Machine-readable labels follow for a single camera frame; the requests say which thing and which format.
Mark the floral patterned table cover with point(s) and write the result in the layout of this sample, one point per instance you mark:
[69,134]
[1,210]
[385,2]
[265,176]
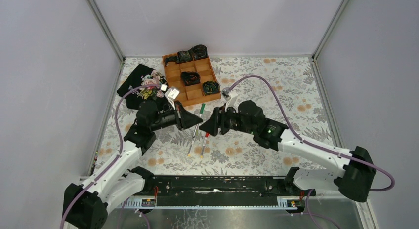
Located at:
[285,88]

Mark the rolled dark tie back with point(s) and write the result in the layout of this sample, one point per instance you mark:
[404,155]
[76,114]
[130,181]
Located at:
[199,52]

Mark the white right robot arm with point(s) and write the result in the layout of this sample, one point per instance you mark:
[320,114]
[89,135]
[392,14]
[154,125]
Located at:
[348,171]

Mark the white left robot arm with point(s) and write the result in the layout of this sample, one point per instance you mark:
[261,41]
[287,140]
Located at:
[87,205]

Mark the dark tie back left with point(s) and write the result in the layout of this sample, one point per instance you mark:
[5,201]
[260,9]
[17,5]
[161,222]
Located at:
[180,57]

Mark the rolled dark tie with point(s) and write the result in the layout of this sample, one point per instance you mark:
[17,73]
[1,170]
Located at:
[190,78]
[210,87]
[199,52]

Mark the aluminium frame rail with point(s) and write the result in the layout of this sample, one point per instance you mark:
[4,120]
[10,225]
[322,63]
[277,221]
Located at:
[105,29]

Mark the rolled dark tie right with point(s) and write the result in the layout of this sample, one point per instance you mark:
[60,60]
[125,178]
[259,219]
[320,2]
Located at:
[210,87]

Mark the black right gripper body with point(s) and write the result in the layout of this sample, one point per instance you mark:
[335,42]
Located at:
[223,122]

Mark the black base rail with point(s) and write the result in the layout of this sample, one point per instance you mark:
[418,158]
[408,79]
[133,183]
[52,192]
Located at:
[219,192]

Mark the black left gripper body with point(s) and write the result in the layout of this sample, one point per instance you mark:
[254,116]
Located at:
[179,117]

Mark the rolled dark tie centre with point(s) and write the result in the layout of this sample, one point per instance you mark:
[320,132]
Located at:
[190,78]

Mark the wooden compartment tray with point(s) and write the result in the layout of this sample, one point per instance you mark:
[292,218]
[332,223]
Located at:
[191,95]

